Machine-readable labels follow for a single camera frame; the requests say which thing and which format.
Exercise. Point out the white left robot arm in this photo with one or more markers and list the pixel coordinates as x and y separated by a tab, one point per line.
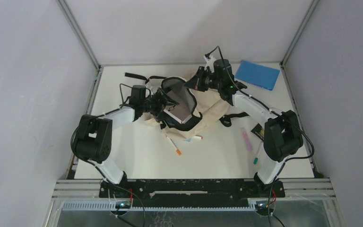
91	141

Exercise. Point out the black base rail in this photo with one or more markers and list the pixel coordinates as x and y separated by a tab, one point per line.
191	193

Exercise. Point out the blue notebook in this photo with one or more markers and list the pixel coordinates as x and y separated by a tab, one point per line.
258	75

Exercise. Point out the grey hardcover book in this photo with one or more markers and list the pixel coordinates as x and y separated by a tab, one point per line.
182	111

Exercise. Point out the black card with gold emblem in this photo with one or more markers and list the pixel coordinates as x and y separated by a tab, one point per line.
258	131

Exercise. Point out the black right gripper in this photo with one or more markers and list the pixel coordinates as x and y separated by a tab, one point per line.
196	82

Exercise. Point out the beige canvas backpack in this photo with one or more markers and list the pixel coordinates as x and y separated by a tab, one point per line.
207	108

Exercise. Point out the teal capped white marker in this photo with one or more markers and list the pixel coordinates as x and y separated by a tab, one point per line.
256	158

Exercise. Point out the pink highlighter pen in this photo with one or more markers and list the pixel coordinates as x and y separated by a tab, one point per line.
246	139

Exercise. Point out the pink capped white marker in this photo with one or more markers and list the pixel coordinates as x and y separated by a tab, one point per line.
197	137

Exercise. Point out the orange capped white marker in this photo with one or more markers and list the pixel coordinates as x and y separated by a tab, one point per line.
174	145

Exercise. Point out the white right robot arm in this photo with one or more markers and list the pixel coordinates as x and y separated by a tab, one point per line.
282	134

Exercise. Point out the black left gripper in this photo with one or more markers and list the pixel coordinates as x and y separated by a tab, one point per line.
164	100

